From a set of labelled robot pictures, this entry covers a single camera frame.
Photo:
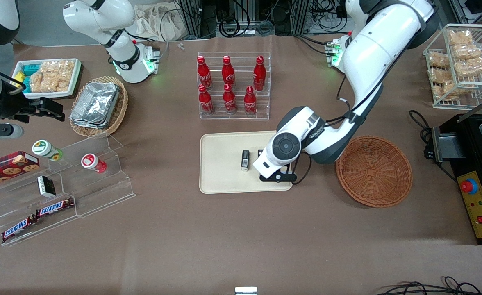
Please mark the white rectangular snack tray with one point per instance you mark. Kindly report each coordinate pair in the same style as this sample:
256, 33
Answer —
73, 80

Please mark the beige plastic tray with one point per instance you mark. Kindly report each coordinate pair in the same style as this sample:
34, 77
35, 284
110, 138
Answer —
224, 172

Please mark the black control box yellow panel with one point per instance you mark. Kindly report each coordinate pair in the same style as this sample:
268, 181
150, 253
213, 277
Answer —
480, 205

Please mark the small clear plastic piece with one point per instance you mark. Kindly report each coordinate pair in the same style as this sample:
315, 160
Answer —
180, 46

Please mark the clear acrylic stepped shelf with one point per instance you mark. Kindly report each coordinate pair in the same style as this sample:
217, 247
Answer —
97, 192

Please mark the stacked aluminium foil trays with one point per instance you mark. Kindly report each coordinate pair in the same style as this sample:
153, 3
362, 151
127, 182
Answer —
95, 104

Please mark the green lidded cup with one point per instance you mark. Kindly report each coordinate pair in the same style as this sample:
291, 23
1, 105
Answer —
46, 149

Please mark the red cookie box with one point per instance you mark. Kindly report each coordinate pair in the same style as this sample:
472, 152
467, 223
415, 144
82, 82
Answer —
7, 168

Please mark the yellow snack packet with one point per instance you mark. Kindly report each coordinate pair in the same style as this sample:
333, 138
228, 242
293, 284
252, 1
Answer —
19, 76

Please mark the large rice cracker bag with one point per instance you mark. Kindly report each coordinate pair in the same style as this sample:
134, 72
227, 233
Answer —
52, 76

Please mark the brown wicker basket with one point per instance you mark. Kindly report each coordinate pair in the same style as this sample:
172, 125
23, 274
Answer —
374, 172

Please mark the aluminium frame post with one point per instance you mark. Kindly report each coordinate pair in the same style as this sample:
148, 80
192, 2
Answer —
192, 18
302, 16

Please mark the Snickers chocolate bar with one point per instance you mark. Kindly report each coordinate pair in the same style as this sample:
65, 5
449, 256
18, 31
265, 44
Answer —
18, 228
54, 207

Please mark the red cola bottle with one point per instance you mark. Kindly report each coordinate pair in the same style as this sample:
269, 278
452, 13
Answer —
229, 101
250, 103
205, 102
259, 73
228, 71
204, 73

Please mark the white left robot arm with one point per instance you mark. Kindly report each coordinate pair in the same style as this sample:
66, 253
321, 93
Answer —
372, 53

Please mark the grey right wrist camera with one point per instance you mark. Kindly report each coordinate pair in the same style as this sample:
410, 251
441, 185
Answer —
3, 131

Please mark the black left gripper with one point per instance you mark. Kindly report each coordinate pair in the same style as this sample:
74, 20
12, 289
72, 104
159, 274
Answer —
260, 152

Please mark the small black box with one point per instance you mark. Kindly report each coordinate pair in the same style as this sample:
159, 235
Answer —
46, 186
245, 160

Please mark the rice cracker snack bag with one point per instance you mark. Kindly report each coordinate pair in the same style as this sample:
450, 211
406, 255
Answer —
460, 37
444, 90
470, 66
438, 75
438, 60
468, 52

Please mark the red lidded cup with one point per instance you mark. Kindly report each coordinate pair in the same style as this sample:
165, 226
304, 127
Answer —
93, 162

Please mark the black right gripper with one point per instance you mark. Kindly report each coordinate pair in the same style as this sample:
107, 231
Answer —
13, 105

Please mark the light wicker basket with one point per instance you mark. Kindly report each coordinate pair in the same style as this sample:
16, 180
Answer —
120, 110

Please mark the grey metal bar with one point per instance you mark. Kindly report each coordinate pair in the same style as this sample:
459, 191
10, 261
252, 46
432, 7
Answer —
480, 107

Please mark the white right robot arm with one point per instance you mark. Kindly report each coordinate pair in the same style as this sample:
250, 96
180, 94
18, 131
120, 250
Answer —
101, 16

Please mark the white cloth bag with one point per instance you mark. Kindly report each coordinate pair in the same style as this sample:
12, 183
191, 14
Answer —
155, 22

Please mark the clear acrylic bottle rack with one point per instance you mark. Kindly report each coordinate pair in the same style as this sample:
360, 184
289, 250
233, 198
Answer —
261, 104

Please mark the red emergency stop button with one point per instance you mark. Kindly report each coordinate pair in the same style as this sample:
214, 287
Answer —
469, 186

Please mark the teal snack packet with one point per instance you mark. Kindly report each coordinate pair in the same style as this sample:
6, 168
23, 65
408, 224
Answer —
30, 69

